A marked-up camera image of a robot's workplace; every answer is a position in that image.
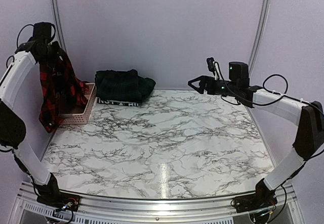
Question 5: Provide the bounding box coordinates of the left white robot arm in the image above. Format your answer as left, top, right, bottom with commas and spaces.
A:
1, 39, 64, 206

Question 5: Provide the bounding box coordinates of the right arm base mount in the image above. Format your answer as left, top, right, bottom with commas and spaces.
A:
230, 194, 278, 213

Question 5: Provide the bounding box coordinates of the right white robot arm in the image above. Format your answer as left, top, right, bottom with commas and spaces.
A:
188, 75, 323, 208

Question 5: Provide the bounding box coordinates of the pink plastic basket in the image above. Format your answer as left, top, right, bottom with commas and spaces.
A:
59, 83, 97, 125

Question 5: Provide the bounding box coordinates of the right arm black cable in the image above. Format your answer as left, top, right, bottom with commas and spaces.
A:
220, 74, 312, 107

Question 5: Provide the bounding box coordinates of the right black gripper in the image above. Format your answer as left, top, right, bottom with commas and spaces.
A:
188, 75, 238, 97

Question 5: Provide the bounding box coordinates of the aluminium frame post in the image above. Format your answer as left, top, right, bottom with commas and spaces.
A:
50, 0, 68, 53
248, 0, 271, 74

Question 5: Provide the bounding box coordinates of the red black plaid shirt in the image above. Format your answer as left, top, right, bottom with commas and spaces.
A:
38, 41, 89, 133

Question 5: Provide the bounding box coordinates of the right aluminium frame post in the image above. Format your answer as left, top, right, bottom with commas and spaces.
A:
248, 0, 271, 74

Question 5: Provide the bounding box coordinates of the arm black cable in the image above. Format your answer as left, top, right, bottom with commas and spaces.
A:
220, 74, 312, 107
15, 23, 56, 48

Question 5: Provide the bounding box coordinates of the aluminium front table rail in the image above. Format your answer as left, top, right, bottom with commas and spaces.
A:
8, 182, 306, 223

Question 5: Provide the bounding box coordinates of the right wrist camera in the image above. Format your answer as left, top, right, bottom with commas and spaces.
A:
207, 57, 219, 80

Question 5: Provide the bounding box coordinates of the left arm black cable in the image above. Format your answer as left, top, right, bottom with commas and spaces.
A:
15, 23, 56, 48

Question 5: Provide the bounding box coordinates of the green plaid skirt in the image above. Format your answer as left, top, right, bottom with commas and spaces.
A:
95, 69, 156, 103

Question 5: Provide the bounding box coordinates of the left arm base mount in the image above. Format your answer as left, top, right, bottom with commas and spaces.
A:
37, 192, 80, 211

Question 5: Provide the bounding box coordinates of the left aluminium frame post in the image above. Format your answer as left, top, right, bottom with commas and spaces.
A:
50, 0, 68, 53

